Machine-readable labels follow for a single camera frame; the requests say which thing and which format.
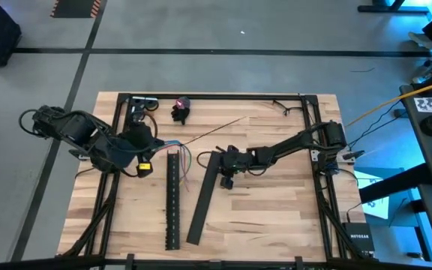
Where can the hazard striped floor mat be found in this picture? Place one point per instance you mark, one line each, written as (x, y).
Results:
(75, 8)

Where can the small grey bracket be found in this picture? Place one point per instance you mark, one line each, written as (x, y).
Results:
(144, 98)

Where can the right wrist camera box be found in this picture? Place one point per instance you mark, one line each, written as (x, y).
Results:
(227, 182)

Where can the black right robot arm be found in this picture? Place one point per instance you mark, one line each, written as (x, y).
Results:
(294, 144)

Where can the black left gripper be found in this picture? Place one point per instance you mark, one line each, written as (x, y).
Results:
(139, 138)

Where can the black desk base beam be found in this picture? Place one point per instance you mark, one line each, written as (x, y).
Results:
(388, 8)
(392, 183)

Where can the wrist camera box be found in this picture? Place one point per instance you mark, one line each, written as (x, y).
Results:
(227, 182)
(144, 172)

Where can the black and red glove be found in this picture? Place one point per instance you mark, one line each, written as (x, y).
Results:
(181, 112)

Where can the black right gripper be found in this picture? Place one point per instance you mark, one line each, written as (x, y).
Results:
(236, 159)

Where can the black aluminium table frame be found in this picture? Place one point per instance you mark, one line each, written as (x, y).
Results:
(216, 96)

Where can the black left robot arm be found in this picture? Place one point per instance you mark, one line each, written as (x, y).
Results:
(81, 131)

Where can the black raceway cover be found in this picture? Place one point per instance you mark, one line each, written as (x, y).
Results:
(204, 198)

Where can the white printed paper sheet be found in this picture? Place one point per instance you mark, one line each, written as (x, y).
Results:
(379, 210)

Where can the black Netgear network switch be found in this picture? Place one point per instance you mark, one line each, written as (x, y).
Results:
(358, 240)

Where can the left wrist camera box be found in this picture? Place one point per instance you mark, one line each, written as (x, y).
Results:
(144, 172)

